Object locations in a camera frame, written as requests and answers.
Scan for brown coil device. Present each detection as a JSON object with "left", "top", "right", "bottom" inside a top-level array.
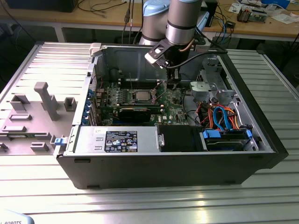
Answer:
[{"left": 237, "top": 6, "right": 252, "bottom": 23}]

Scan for metal socket cover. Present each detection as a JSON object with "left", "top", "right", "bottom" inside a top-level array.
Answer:
[{"left": 150, "top": 86, "right": 161, "bottom": 104}]

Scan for pale blue teach pendant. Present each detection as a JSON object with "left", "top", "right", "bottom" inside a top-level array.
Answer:
[{"left": 0, "top": 209, "right": 36, "bottom": 224}]

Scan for black desktop box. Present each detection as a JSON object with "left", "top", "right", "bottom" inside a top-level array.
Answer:
[{"left": 205, "top": 0, "right": 220, "bottom": 28}]

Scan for white papers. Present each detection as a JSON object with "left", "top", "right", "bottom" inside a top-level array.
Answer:
[{"left": 271, "top": 13, "right": 299, "bottom": 24}]

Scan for hard disk in blue carrier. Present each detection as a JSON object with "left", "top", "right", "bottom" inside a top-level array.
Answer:
[{"left": 199, "top": 128, "right": 255, "bottom": 152}]

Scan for blue box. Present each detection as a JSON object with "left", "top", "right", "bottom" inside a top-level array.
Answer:
[{"left": 261, "top": 0, "right": 292, "bottom": 7}]

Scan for silver metal device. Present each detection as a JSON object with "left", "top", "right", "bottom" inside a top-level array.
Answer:
[{"left": 251, "top": 8, "right": 269, "bottom": 23}]

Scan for grey parts rack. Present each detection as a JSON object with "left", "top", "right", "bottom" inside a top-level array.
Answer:
[{"left": 0, "top": 81, "right": 78, "bottom": 156}]

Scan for wooden workbench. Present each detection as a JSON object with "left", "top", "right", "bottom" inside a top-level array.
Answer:
[{"left": 0, "top": 0, "right": 299, "bottom": 44}]

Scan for graphics card with black cooler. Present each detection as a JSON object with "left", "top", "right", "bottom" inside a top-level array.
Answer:
[{"left": 118, "top": 106, "right": 152, "bottom": 124}]

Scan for orange wire bundle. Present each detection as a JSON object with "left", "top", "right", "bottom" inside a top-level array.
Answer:
[{"left": 228, "top": 106, "right": 241, "bottom": 130}]

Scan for CPU socket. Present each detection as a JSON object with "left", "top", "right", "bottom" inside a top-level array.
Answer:
[{"left": 130, "top": 88, "right": 160, "bottom": 105}]

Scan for black equipment box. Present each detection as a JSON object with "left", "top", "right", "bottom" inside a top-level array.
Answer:
[{"left": 4, "top": 0, "right": 76, "bottom": 14}]

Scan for green motherboard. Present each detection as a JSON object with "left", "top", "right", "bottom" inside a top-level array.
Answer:
[{"left": 94, "top": 80, "right": 191, "bottom": 128}]

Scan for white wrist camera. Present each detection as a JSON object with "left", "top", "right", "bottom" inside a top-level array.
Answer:
[{"left": 144, "top": 40, "right": 169, "bottom": 69}]

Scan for light grey case latch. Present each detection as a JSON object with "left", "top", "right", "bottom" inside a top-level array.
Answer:
[{"left": 90, "top": 42, "right": 108, "bottom": 58}]

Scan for silver metal drive cage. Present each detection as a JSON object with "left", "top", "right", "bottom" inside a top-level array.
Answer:
[{"left": 188, "top": 57, "right": 241, "bottom": 105}]

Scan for silver power supply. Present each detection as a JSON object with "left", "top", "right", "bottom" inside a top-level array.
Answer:
[{"left": 78, "top": 126, "right": 162, "bottom": 154}]

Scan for black PC case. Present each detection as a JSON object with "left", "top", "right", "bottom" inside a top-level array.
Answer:
[{"left": 53, "top": 42, "right": 289, "bottom": 190}]

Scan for blue flat cable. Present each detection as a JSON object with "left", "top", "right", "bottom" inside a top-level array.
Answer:
[{"left": 213, "top": 106, "right": 232, "bottom": 131}]

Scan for silver CPU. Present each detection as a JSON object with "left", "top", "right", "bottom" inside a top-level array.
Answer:
[{"left": 135, "top": 91, "right": 150, "bottom": 101}]

